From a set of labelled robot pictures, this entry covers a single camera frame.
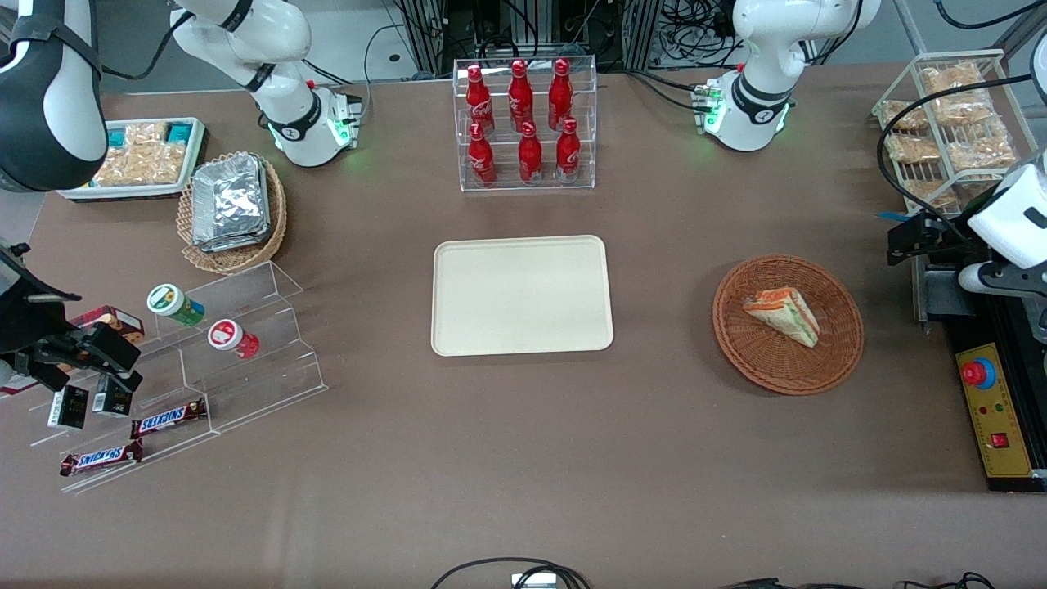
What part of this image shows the black looped cable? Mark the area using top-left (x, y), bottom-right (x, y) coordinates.
top-left (431, 557), bottom-right (591, 589)

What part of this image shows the triangular sandwich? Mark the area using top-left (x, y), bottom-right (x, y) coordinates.
top-left (742, 286), bottom-right (821, 349)

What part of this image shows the small black box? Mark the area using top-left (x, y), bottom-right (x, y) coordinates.
top-left (47, 384), bottom-right (89, 431)
top-left (92, 375), bottom-right (133, 418)

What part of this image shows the beige plastic tray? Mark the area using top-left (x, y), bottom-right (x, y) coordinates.
top-left (431, 235), bottom-right (614, 357)

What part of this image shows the Snickers chocolate bar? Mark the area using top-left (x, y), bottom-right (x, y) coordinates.
top-left (131, 398), bottom-right (207, 440)
top-left (59, 440), bottom-right (144, 477)

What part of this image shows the red cup with white lid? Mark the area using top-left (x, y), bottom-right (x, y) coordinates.
top-left (207, 319), bottom-right (261, 360)

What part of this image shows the white rectangular snack tray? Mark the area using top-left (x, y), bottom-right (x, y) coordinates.
top-left (57, 117), bottom-right (209, 202)

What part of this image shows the silver foil packet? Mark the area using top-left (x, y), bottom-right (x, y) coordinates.
top-left (196, 221), bottom-right (272, 254)
top-left (191, 154), bottom-right (269, 240)

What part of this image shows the clear acrylic stepped display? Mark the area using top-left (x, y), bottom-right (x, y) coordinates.
top-left (29, 260), bottom-right (328, 494)

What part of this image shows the white wire shelf rack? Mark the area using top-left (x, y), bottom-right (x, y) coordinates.
top-left (871, 49), bottom-right (1040, 220)

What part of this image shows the green cup with white lid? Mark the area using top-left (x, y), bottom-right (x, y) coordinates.
top-left (146, 283), bottom-right (206, 327)

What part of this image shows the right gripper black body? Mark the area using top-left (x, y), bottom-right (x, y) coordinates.
top-left (0, 244), bottom-right (83, 379)

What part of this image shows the round brown wicker basket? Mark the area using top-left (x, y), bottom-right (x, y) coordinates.
top-left (712, 254), bottom-right (865, 397)

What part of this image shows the clear acrylic bottle rack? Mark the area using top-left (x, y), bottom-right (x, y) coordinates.
top-left (453, 56), bottom-right (598, 193)

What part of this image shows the black cable bundle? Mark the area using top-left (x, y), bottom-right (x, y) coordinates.
top-left (658, 0), bottom-right (741, 68)

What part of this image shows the brown red chocolate box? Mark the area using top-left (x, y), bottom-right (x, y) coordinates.
top-left (70, 305), bottom-right (146, 344)

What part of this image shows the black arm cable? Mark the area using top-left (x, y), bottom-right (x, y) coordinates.
top-left (876, 74), bottom-right (1033, 240)
top-left (98, 10), bottom-right (197, 82)

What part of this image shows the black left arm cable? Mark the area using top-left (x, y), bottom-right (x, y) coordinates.
top-left (876, 74), bottom-right (1033, 240)

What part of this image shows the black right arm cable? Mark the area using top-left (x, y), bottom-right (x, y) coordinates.
top-left (98, 10), bottom-right (197, 82)

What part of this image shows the black yellow control box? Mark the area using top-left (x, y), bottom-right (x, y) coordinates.
top-left (912, 245), bottom-right (1047, 493)

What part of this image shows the red cola bottle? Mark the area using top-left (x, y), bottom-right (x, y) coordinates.
top-left (555, 117), bottom-right (582, 182)
top-left (508, 59), bottom-right (534, 132)
top-left (518, 121), bottom-right (544, 185)
top-left (547, 58), bottom-right (574, 132)
top-left (465, 65), bottom-right (496, 136)
top-left (467, 121), bottom-right (497, 187)

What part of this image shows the oval tan wicker basket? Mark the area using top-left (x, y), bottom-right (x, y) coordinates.
top-left (177, 152), bottom-right (289, 275)

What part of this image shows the clear bag of tan snacks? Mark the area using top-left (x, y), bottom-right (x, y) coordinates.
top-left (920, 62), bottom-right (986, 95)
top-left (92, 147), bottom-right (144, 187)
top-left (947, 123), bottom-right (1018, 171)
top-left (131, 123), bottom-right (187, 186)
top-left (932, 90), bottom-right (997, 125)
top-left (882, 100), bottom-right (929, 132)
top-left (904, 180), bottom-right (954, 205)
top-left (887, 133), bottom-right (941, 164)

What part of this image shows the aluminium frame rack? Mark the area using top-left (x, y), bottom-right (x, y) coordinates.
top-left (394, 0), bottom-right (680, 76)

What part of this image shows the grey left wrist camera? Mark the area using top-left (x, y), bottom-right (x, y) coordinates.
top-left (959, 262), bottom-right (1047, 297)

